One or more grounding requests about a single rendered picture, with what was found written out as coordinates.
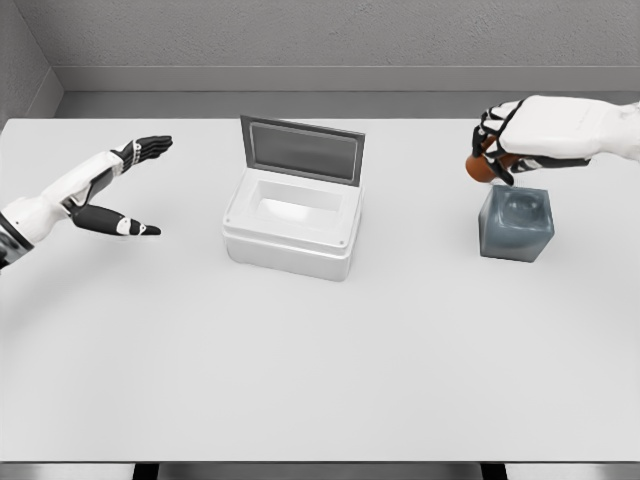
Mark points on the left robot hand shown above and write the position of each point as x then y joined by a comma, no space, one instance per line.
75,186

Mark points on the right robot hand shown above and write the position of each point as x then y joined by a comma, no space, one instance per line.
545,130

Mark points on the brown rounded object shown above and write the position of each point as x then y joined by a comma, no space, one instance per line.
481,168

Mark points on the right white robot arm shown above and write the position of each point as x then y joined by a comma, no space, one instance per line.
625,130

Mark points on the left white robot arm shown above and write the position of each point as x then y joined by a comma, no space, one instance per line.
22,220

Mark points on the grey cube holder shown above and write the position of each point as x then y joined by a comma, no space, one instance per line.
516,223

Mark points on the white box with open lid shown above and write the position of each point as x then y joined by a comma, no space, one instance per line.
295,210

